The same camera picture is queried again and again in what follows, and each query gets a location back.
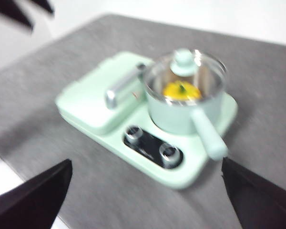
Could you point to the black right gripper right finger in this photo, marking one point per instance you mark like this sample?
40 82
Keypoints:
259 202

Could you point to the mint green breakfast machine base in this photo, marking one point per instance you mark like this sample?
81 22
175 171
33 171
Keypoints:
197 164

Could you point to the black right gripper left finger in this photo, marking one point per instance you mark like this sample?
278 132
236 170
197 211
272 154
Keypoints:
33 200

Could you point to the black control panel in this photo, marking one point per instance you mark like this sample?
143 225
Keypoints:
151 145

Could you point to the yellow toy pumpkin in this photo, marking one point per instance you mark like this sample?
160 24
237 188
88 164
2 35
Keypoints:
178 91

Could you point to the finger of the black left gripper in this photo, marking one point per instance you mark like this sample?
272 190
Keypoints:
45 5
12 15

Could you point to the glass lid with green knob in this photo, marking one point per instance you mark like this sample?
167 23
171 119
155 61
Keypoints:
183 63

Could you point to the silver control knob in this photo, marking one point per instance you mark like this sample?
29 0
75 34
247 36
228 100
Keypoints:
133 134
168 153

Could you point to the mint green griddle cover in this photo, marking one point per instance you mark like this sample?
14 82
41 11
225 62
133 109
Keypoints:
85 105

